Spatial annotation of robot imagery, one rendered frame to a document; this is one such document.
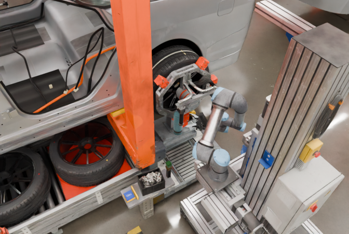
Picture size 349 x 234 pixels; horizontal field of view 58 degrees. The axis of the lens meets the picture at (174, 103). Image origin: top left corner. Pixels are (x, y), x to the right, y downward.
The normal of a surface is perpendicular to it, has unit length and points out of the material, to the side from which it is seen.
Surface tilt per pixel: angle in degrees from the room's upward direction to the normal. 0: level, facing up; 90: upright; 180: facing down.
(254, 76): 0
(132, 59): 90
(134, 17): 90
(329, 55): 0
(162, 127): 0
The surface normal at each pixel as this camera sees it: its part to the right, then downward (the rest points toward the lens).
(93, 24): -0.07, -0.65
